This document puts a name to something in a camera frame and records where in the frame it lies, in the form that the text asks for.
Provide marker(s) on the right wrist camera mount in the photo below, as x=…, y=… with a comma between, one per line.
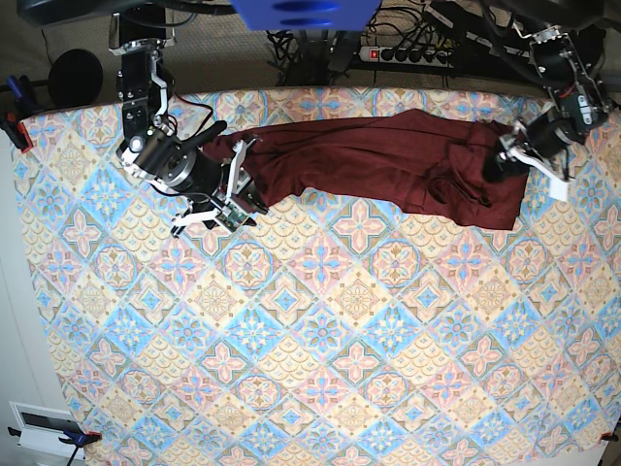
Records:
x=228, y=194

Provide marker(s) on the white wall socket plate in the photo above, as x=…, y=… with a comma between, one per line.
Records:
x=35, y=417

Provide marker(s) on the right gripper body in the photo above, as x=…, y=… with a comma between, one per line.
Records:
x=204, y=175

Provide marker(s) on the black round stool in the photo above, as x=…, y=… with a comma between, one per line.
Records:
x=75, y=79

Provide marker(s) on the orange right clamp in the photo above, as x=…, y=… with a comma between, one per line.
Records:
x=610, y=437

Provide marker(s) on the black power strip red switch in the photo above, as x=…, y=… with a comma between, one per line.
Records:
x=404, y=56

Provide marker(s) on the blue orange lower clamp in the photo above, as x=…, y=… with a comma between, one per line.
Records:
x=73, y=439

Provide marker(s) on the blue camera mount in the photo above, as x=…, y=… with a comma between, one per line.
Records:
x=346, y=15

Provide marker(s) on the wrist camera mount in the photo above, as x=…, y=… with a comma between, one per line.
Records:
x=228, y=194
x=542, y=146

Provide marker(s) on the maroon t-shirt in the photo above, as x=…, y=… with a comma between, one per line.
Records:
x=424, y=164

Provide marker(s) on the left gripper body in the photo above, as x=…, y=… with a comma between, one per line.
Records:
x=491, y=171

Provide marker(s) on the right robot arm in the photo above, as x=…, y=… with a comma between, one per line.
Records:
x=219, y=192

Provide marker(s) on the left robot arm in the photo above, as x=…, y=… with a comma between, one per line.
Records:
x=540, y=41

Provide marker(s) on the patterned tablecloth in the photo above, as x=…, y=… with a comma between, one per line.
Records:
x=337, y=331

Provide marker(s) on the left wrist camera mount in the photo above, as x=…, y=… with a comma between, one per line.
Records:
x=542, y=146

